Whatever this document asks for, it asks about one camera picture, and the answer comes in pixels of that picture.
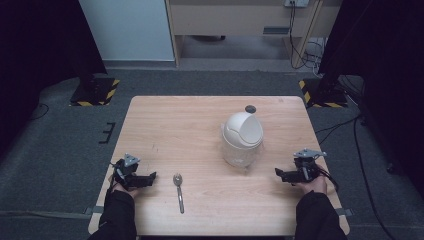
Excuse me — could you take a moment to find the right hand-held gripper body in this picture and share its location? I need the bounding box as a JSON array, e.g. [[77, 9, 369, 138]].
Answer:
[[291, 148, 328, 184]]

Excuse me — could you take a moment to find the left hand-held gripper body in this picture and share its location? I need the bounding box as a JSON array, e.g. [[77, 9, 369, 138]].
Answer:
[[113, 152, 145, 191]]

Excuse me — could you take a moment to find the metal spoon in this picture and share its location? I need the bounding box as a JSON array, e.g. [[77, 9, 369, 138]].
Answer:
[[172, 173, 186, 215]]

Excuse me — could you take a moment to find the white swing-lid trash can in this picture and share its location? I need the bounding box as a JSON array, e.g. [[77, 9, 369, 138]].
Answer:
[[220, 111, 265, 169]]

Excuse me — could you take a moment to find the person's left hand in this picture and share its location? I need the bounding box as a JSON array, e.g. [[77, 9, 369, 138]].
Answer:
[[111, 174, 142, 200]]

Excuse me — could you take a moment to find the person's right hand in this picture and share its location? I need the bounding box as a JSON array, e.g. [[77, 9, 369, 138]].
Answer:
[[295, 165, 329, 196]]

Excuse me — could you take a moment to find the black striped stand base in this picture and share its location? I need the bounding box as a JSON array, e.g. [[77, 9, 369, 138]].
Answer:
[[298, 77, 350, 109], [68, 77, 121, 108]]

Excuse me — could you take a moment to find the black curtain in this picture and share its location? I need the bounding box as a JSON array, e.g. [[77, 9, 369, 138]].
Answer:
[[0, 0, 108, 158], [317, 0, 424, 198]]

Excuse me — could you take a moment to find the white panel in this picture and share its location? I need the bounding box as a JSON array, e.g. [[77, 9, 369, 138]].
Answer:
[[78, 0, 176, 63]]

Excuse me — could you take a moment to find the grey power strip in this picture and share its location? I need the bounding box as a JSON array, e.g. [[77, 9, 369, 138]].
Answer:
[[283, 0, 311, 9]]

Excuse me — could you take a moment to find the right hand-held gripper cable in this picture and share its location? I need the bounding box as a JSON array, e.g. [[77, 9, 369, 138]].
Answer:
[[316, 166, 340, 194]]

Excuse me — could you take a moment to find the black floor cable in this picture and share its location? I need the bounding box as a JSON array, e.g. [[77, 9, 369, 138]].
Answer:
[[29, 102, 51, 122], [314, 113, 398, 240]]

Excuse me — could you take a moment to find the black hanging cable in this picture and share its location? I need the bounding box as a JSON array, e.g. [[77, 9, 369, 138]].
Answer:
[[287, 1, 325, 70]]

